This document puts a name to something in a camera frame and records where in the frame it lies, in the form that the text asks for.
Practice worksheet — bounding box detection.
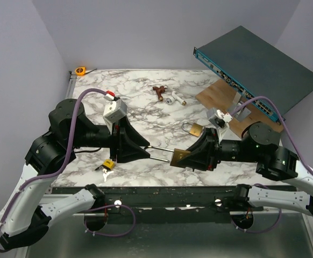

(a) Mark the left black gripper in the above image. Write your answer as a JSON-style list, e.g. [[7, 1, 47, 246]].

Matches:
[[69, 114, 152, 162]]

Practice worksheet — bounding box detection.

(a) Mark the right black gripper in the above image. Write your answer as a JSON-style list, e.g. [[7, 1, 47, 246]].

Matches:
[[176, 127, 260, 171]]

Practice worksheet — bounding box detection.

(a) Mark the large brass padlock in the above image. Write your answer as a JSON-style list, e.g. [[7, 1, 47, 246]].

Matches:
[[182, 121, 205, 137]]

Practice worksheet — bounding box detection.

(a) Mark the small brass long-shackle padlock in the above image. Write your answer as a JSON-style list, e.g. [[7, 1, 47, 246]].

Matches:
[[144, 145, 191, 168]]

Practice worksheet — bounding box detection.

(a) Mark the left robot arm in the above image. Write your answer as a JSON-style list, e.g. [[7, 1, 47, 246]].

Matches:
[[0, 98, 150, 253]]

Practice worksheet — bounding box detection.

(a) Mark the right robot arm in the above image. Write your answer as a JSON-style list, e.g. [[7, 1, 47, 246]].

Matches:
[[170, 122, 313, 217]]

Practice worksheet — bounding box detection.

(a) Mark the yellow padlock with keys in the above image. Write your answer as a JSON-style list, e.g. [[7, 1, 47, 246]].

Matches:
[[95, 159, 116, 182]]

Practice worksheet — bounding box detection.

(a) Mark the wooden board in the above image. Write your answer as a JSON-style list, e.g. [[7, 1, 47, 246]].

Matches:
[[195, 79, 283, 137]]

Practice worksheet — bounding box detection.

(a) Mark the white faucet tap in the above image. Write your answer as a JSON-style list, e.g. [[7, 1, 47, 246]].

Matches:
[[166, 91, 187, 105]]

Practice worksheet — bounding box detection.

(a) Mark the brown faucet tap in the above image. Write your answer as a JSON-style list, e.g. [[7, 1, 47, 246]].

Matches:
[[152, 85, 168, 102]]

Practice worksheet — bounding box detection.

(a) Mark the orange tape measure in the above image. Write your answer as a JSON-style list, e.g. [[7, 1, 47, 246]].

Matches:
[[75, 67, 97, 77]]

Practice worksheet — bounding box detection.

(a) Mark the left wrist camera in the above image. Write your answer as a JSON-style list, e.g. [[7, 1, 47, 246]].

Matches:
[[103, 91, 127, 133]]

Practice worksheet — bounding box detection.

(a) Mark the metal switch stand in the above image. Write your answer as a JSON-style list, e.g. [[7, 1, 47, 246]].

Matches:
[[227, 92, 251, 122]]

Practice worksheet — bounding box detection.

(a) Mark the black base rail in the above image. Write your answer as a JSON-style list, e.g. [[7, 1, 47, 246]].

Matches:
[[47, 184, 310, 226]]

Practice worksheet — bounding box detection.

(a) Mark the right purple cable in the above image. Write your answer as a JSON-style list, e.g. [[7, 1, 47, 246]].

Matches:
[[230, 96, 313, 234]]

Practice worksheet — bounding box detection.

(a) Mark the purple cable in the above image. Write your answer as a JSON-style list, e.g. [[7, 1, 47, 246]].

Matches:
[[0, 88, 137, 253], [230, 96, 313, 234]]

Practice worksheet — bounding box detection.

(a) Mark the teal network switch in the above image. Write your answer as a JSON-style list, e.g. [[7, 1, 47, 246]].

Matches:
[[193, 26, 313, 123]]

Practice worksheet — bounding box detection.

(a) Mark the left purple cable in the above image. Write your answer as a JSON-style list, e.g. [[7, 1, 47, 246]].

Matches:
[[0, 88, 137, 253]]

